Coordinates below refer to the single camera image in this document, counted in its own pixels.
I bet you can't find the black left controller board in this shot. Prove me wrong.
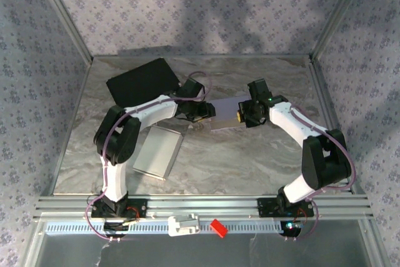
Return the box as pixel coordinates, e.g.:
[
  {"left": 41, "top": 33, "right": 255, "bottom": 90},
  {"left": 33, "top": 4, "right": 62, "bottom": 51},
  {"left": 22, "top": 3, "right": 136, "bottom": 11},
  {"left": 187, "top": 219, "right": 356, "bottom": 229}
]
[{"left": 102, "top": 221, "right": 129, "bottom": 238}]

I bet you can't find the aluminium side rail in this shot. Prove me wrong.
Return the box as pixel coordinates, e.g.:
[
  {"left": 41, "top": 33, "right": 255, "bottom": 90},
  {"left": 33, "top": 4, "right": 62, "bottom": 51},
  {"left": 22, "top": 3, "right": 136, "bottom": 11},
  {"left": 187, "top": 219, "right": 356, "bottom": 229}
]
[
  {"left": 309, "top": 56, "right": 366, "bottom": 196},
  {"left": 42, "top": 57, "right": 94, "bottom": 196}
]

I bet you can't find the black hard carrying case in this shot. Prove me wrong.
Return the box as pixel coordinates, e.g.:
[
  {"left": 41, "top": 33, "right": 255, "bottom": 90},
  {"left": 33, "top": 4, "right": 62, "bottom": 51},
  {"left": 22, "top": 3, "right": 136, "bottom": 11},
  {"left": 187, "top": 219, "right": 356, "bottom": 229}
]
[{"left": 106, "top": 58, "right": 183, "bottom": 107}]

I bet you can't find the black right controller board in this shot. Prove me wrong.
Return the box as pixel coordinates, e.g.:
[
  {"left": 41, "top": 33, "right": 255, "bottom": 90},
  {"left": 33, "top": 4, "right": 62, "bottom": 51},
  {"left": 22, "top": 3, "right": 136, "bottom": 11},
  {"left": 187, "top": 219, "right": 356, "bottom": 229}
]
[{"left": 279, "top": 219, "right": 303, "bottom": 238}]

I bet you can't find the aluminium corner post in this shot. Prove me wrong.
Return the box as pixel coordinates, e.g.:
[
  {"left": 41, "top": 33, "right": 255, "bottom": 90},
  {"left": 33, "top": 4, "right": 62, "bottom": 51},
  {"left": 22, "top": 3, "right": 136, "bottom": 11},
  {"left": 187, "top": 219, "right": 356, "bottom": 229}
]
[
  {"left": 31, "top": 0, "right": 94, "bottom": 63},
  {"left": 311, "top": 0, "right": 373, "bottom": 61}
]

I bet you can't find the aluminium mounting rail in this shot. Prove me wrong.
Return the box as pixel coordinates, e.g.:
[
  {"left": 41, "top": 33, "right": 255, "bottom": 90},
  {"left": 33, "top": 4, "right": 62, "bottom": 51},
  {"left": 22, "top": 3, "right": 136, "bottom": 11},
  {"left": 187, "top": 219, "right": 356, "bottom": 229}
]
[{"left": 34, "top": 196, "right": 375, "bottom": 220}]

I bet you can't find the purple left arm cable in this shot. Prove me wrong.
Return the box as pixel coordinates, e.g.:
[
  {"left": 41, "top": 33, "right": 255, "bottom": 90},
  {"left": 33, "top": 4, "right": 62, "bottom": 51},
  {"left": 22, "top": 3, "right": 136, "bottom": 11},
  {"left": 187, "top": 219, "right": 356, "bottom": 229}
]
[{"left": 84, "top": 71, "right": 213, "bottom": 243}]

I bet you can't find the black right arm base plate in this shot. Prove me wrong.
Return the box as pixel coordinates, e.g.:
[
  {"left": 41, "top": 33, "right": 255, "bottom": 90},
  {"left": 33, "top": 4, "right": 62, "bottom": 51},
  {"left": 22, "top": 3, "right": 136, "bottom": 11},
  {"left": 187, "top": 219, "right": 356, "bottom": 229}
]
[{"left": 256, "top": 197, "right": 315, "bottom": 219}]

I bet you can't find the red plastic block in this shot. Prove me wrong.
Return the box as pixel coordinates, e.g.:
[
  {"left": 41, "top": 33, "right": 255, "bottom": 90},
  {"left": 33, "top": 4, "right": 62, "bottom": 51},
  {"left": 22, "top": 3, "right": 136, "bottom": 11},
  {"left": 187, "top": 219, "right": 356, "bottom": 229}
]
[{"left": 209, "top": 218, "right": 229, "bottom": 239}]

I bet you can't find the grey metal floor panel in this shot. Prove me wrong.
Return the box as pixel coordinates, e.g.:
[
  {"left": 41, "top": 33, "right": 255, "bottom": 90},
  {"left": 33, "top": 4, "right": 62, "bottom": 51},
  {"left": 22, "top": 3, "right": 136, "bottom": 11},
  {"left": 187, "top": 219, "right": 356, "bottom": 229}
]
[{"left": 24, "top": 219, "right": 385, "bottom": 267}]

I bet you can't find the white plastic bracket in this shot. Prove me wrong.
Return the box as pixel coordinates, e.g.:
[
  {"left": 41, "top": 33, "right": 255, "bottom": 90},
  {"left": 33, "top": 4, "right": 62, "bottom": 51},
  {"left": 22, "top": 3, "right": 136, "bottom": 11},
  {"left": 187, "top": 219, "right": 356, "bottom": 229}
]
[{"left": 167, "top": 213, "right": 201, "bottom": 237}]

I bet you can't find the aluminium back rail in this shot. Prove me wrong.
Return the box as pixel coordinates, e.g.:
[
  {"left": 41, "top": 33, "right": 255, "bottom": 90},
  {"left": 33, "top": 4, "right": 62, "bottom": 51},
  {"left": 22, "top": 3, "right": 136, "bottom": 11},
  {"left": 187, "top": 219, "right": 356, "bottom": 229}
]
[{"left": 92, "top": 54, "right": 313, "bottom": 59}]

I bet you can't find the slotted white cable duct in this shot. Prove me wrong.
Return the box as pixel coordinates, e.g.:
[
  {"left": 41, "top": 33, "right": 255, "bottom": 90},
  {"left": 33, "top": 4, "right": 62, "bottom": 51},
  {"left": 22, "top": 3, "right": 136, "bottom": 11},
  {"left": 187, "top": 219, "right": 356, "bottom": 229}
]
[{"left": 45, "top": 219, "right": 286, "bottom": 235}]

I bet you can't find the black controller board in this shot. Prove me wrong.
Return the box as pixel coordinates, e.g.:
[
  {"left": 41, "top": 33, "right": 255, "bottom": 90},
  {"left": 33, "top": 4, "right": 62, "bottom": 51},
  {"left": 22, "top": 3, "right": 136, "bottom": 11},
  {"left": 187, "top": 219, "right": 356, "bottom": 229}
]
[
  {"left": 102, "top": 221, "right": 129, "bottom": 238},
  {"left": 279, "top": 219, "right": 303, "bottom": 238}
]

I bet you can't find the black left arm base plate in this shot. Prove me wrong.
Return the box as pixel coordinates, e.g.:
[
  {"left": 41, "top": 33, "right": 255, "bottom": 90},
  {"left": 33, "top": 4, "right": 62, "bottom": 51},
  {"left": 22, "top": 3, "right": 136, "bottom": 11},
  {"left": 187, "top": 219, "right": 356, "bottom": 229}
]
[{"left": 90, "top": 198, "right": 148, "bottom": 219}]

